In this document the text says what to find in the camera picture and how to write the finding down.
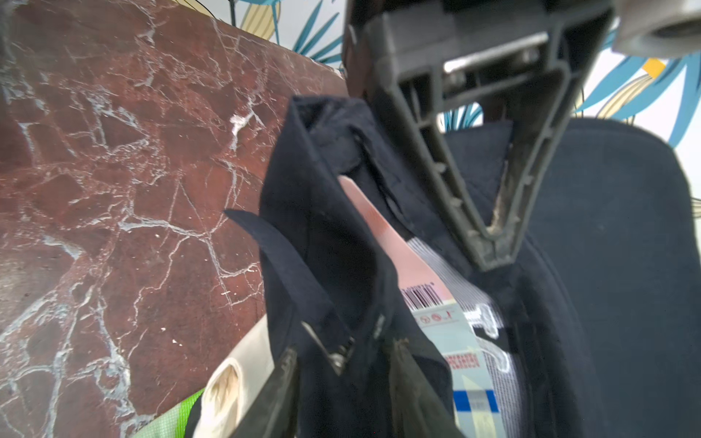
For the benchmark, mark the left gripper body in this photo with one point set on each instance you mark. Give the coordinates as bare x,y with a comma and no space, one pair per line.
456,45

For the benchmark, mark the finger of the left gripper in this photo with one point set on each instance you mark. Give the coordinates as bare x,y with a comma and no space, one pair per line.
408,107
533,107

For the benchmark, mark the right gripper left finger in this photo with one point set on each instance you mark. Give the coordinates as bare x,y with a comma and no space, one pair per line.
274,413

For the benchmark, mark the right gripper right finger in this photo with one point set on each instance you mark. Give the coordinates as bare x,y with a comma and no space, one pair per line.
416,394

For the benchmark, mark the cream Colorado cap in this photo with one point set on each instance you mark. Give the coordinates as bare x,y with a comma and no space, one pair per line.
236,383

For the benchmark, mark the navy black cap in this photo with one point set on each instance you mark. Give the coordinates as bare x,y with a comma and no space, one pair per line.
600,310

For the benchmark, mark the green black cap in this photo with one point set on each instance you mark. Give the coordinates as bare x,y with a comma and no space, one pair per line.
178,422

